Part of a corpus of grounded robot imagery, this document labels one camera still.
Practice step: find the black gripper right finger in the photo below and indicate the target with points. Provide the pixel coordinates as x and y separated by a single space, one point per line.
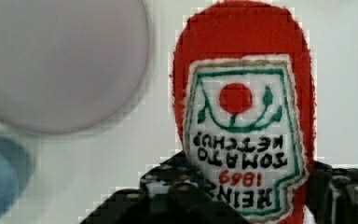
333 194

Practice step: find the red ketchup bottle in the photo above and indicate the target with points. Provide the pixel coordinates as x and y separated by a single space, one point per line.
243 100

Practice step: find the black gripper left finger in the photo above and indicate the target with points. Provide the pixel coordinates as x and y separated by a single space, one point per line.
170 193

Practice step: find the blue cup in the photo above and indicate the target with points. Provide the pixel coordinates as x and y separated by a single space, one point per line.
15 171

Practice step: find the pink round plate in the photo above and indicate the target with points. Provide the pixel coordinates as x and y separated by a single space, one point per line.
68 65

